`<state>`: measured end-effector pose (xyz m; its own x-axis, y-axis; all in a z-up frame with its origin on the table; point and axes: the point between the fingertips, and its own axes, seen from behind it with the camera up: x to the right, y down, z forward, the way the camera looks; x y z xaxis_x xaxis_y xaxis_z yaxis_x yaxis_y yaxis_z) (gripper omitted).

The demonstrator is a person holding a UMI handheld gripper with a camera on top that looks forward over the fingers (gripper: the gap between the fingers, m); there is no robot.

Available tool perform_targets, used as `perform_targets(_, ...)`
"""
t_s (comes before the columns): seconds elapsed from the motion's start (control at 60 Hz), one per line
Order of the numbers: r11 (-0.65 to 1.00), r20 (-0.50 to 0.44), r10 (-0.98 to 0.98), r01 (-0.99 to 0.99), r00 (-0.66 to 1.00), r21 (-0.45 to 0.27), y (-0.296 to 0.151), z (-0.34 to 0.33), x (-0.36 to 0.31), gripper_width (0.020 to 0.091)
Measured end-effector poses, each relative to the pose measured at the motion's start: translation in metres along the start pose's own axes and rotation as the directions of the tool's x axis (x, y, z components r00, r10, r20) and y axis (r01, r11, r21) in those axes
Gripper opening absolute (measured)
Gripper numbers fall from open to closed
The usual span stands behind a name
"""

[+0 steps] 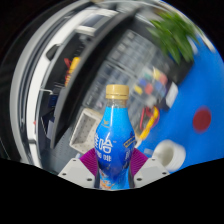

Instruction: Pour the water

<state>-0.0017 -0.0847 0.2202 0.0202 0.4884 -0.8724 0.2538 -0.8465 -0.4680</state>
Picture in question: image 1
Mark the black box with white label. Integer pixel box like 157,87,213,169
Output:
163,81,179,109

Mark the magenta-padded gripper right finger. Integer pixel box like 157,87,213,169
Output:
128,148,170,190

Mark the clear box with coloured parts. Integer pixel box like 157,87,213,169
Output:
133,66,171,108

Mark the yellow multimeter with red leads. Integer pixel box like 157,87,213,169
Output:
134,105,161,149

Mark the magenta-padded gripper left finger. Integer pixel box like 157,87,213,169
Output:
57,148,99,190

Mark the blue drink bottle yellow cap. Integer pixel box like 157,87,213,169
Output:
94,84,136,192

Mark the green potted plant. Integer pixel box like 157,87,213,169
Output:
148,11,204,64

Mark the white mug brown handle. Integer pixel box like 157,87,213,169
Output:
152,139,187,173

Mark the black overhead workbench shelf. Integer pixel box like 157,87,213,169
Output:
36,6,141,151

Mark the flat round red coaster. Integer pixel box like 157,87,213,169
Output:
192,106,213,134

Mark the flat black case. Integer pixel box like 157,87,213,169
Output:
164,54,193,86

